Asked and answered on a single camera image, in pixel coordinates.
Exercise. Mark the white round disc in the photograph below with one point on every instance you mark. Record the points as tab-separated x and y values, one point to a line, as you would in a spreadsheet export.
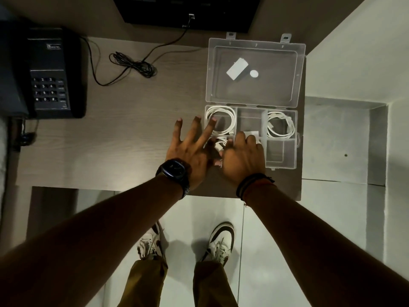
254	73

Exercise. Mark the person's right forearm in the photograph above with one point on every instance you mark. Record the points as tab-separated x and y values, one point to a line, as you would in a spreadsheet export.
319	249

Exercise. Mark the person's right hand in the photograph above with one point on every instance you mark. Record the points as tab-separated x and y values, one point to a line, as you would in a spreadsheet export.
244	159

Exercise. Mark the white rectangular charger adapter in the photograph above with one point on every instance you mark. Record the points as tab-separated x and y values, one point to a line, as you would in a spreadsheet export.
237	69

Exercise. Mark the person's right white sneaker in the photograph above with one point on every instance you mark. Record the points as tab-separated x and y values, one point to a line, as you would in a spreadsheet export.
220	244

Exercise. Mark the person's left little finger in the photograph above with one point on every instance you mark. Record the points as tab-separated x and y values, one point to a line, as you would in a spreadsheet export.
177	134

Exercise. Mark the person's left middle finger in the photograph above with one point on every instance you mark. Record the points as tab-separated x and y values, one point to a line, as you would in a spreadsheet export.
207	132

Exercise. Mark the black wristwatch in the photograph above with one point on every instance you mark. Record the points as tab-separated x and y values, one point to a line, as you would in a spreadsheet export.
175	172

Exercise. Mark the person's left brown trouser leg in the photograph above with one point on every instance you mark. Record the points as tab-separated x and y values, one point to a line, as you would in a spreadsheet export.
143	284

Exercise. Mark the person's left hand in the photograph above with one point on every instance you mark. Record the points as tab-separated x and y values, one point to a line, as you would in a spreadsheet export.
188	156

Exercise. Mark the black desk telephone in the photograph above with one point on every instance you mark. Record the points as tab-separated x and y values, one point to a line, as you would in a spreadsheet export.
48	73

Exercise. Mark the person's right thumb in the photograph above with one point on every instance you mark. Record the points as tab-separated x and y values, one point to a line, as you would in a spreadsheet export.
225	156

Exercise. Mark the black flat screen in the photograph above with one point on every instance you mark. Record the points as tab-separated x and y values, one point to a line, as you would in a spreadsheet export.
188	11

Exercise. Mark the person's white sneaker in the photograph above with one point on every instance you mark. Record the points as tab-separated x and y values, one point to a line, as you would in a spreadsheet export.
150	242
220	244

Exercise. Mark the person's brown trouser leg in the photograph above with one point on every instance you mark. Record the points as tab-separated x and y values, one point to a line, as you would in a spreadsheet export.
143	284
214	286

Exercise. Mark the person's left thumb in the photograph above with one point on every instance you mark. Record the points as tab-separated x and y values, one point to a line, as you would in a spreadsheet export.
215	160

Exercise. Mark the clear plastic organizer box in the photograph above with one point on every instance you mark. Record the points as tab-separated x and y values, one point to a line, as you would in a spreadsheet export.
255	92

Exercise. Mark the person's right brown trouser leg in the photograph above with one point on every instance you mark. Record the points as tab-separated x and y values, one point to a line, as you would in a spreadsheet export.
214	286

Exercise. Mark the person's left white sneaker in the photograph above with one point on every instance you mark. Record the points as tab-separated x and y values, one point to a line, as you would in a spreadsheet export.
150	242

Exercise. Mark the person's left forearm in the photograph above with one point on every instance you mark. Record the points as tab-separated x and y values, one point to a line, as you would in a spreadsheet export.
96	239

